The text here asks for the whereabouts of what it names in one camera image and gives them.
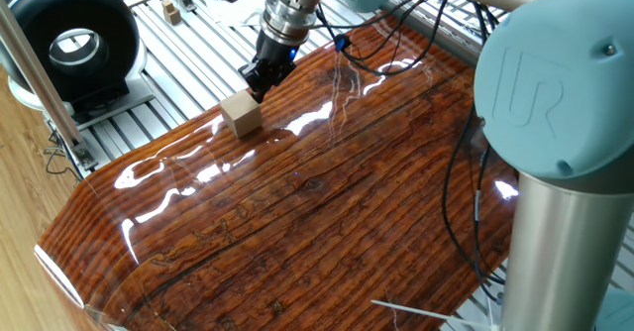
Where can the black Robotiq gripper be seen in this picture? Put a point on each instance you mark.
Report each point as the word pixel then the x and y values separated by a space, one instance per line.
pixel 275 51

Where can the light wooden cube block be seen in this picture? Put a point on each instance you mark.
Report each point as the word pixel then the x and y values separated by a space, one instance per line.
pixel 241 115

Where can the silver grey UR5 robot arm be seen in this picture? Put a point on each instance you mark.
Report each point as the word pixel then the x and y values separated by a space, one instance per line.
pixel 560 98

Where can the silver wrist coupling flange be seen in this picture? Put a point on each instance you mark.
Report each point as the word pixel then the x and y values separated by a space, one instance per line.
pixel 289 14

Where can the white crumpled cloth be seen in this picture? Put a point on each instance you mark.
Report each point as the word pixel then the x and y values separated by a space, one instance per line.
pixel 233 14

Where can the tiny wooden cube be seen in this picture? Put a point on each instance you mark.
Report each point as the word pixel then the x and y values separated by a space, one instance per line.
pixel 173 18
pixel 168 5

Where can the grey metal plate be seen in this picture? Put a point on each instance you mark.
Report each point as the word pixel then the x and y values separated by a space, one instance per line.
pixel 134 103

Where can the glossy wood grain mat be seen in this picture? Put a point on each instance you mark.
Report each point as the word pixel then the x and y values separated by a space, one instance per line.
pixel 297 212

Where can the aluminium frame post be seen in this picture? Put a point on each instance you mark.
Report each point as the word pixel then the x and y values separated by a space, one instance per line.
pixel 39 78

